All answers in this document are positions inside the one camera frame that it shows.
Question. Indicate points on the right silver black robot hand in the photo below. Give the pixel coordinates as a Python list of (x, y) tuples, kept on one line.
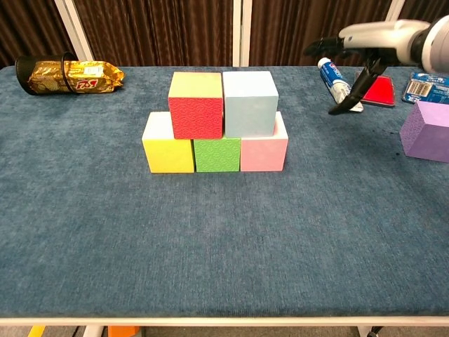
[(382, 38)]

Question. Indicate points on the light blue cube block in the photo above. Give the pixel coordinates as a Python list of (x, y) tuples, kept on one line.
[(249, 116)]

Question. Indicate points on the pink cube block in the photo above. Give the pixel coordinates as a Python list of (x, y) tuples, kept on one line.
[(263, 154)]

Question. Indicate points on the red cube block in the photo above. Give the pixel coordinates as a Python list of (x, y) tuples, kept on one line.
[(196, 119)]

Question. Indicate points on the yellow cube block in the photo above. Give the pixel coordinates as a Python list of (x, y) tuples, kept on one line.
[(168, 156)]

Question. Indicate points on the purple cube block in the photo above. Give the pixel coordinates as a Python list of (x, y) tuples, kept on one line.
[(428, 140)]

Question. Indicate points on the green cube block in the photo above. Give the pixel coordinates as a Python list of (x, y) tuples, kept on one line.
[(217, 154)]

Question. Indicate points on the red ink pad case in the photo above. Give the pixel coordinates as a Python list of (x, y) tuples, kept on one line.
[(380, 91)]

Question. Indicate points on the brown pleated curtain panel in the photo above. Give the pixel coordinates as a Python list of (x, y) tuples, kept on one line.
[(428, 8), (298, 21), (28, 28), (158, 31)]

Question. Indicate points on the blue white toothpaste tube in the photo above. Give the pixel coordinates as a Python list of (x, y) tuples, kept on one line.
[(331, 75)]

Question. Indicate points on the blue cookie box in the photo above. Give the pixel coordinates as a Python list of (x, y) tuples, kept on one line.
[(424, 87)]

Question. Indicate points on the gold foil snack packet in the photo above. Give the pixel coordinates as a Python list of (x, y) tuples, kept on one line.
[(98, 79)]

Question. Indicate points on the white table leg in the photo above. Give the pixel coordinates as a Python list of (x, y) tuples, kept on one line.
[(93, 332), (364, 332)]

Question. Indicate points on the black mesh pen cup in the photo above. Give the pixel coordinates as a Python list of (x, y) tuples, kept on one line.
[(22, 70)]

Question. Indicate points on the orange object under table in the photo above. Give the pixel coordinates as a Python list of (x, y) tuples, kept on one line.
[(122, 331)]

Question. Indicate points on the yellow floor tape strip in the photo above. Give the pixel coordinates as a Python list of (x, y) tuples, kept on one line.
[(36, 332)]

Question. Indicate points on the white partition post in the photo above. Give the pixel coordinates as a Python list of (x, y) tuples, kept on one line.
[(394, 10), (75, 35), (242, 35)]

